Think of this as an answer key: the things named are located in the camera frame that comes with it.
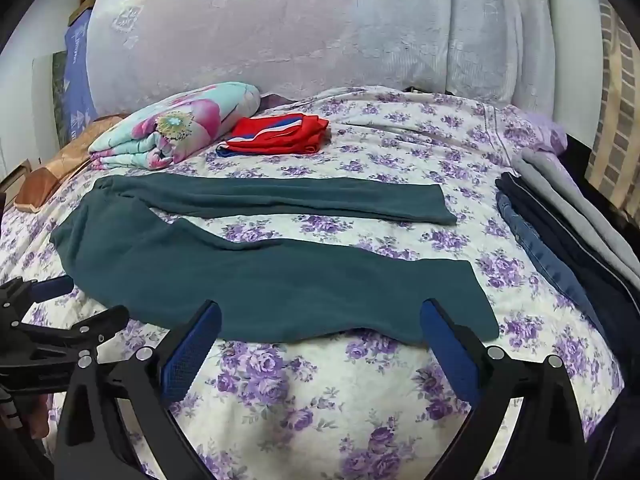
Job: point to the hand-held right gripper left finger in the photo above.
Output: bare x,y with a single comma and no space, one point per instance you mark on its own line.
192,345

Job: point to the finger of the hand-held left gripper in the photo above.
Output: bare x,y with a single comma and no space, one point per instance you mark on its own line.
50,287
97,322

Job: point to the blue printed board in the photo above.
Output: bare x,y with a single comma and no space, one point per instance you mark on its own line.
77,85

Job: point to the teal green pants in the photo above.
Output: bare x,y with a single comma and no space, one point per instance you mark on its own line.
280,280

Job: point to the folded grey garment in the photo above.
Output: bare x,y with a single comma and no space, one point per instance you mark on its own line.
585,210

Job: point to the folded red striped garment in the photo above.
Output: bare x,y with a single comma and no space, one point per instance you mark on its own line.
280,135

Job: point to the brick pattern curtain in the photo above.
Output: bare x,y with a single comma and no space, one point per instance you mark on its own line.
617,110

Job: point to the purple floral bed sheet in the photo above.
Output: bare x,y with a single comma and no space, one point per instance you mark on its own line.
350,400

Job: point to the person's left hand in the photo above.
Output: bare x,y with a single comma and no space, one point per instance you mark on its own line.
37,417

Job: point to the green picture board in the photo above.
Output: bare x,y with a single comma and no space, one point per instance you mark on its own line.
60,95

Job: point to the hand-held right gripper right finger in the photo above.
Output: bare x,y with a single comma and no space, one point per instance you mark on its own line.
450,355

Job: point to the orange brown pillow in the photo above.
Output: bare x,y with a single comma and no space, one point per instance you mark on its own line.
65,157

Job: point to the folded floral blanket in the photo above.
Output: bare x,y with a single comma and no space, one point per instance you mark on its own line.
175,127

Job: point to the purple pillow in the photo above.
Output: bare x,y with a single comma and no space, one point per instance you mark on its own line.
542,130

